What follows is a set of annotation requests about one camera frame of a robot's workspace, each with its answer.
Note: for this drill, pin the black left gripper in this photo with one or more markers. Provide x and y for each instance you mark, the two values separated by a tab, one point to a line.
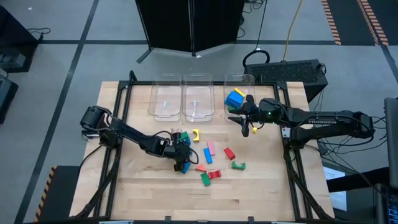
174	151

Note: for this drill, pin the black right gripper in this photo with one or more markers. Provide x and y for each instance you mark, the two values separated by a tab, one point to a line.
264	112

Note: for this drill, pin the blue short block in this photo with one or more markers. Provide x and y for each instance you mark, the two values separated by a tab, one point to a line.
187	142

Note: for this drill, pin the small green wedge block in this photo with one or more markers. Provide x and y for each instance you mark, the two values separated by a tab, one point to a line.
184	135

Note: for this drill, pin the green long block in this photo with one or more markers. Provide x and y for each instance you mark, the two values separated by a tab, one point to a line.
231	109

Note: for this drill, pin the blue long block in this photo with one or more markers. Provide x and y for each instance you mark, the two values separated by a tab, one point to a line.
236	96
207	155
229	105
231	101

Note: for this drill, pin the yellow arch block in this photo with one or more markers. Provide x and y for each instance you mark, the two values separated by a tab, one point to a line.
194	135

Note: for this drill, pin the orange rectangular block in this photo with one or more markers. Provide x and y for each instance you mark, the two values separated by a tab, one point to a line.
201	169

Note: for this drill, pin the yellow long block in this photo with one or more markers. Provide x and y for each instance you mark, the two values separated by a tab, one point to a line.
239	92

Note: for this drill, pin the pink long block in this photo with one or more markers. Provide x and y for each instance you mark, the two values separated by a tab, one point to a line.
211	147

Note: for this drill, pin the large green wedge block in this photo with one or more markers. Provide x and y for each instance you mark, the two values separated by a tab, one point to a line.
205	180

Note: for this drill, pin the red arch block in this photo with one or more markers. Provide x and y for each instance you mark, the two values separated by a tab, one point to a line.
211	175

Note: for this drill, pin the green arch block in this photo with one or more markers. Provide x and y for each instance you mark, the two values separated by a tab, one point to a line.
237	168

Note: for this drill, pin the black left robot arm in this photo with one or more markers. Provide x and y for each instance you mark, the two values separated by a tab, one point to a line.
130	137

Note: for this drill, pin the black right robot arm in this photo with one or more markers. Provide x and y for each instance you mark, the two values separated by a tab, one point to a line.
326	121

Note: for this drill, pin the clear plastic bin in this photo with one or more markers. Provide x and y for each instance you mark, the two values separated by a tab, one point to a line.
199	93
164	93
248	84

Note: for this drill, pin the black perforated computer case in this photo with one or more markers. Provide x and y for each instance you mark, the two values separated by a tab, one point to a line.
286	73

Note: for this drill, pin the white paper sheet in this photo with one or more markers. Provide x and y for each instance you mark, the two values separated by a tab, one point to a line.
334	173

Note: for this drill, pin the black mat hazard edge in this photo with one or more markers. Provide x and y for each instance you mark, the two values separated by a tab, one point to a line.
62	193

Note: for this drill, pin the black folding partition screen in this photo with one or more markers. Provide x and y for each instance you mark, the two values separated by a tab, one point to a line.
168	25

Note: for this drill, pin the black side desk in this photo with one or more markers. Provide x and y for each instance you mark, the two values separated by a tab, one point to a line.
357	181

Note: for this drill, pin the black mat orange stripes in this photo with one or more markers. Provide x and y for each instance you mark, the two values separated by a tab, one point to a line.
348	18

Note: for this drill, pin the grey monitor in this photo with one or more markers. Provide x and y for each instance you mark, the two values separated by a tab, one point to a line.
392	140

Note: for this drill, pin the dark monitor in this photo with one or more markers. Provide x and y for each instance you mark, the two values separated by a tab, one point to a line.
6	96

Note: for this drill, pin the black equipment cart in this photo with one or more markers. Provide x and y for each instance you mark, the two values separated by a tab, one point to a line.
15	31

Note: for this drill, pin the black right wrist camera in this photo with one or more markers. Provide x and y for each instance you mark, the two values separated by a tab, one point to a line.
249	100

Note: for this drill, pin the black aluminium table frame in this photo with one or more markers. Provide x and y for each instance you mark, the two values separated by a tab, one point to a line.
217	83

